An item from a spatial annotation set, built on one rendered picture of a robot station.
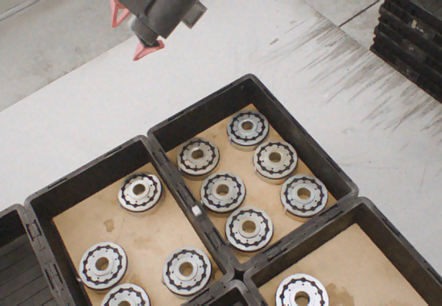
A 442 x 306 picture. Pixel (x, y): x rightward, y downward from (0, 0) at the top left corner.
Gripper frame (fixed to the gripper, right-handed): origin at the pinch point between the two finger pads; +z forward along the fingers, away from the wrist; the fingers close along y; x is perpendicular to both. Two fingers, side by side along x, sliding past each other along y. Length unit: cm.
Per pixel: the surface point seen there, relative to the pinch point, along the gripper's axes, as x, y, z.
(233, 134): 13.7, 30.1, -1.1
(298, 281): 0, 65, -6
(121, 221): -11.0, 34.1, 20.7
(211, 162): 6.4, 33.4, 3.4
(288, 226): 8, 55, -4
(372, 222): 12, 63, -20
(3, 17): 63, -115, 125
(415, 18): 108, 19, -26
